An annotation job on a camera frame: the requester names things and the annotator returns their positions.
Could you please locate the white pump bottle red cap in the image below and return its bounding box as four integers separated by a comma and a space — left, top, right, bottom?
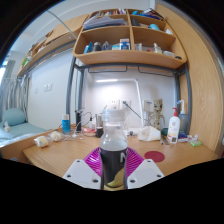
167, 107, 181, 144

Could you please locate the flat round red coaster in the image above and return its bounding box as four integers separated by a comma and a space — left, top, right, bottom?
143, 150, 166, 163

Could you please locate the teal pillow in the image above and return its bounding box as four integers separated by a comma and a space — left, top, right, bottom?
1, 108, 27, 128

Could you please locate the pink white small packet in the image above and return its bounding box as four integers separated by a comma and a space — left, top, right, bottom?
186, 134, 199, 143

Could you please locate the small green pack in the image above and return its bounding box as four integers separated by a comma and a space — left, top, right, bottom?
189, 140, 203, 148

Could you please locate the clear bottle with dark label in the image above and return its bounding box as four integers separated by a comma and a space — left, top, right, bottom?
98, 108, 129, 191

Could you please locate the black electric shaver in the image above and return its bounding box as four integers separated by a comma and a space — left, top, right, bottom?
74, 110, 83, 132

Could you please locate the small black jar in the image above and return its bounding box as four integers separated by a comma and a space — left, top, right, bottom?
95, 126, 104, 138

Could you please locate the wooden bunk rail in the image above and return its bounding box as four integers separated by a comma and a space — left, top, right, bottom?
16, 13, 89, 78

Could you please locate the wooden wardrobe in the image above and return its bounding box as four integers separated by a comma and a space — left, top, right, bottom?
154, 3, 224, 158

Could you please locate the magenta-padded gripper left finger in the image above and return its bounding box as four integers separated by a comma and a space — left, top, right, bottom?
62, 148, 103, 190

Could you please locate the small blue bottle white cap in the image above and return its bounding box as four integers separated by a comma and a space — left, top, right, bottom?
61, 113, 71, 135

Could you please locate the grey striped curtain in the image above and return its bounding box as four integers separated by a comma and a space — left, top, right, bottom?
0, 76, 31, 121

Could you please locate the wooden tree figurine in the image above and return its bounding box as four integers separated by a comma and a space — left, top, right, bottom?
150, 98, 166, 130

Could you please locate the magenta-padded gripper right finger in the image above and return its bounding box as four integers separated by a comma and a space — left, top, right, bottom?
125, 148, 165, 190

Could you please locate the grey metal bed frame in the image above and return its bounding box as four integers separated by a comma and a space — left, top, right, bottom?
65, 54, 193, 134

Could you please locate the bed with teal sheet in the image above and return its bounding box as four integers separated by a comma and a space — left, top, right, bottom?
0, 121, 48, 149

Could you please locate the wooden shelf unit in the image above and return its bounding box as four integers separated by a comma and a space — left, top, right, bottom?
73, 8, 188, 69

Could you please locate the white tissue bag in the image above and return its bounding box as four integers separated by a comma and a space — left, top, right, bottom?
137, 125, 162, 142

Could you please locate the clear blue spray bottle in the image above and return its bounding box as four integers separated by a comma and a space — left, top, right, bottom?
176, 99, 189, 134

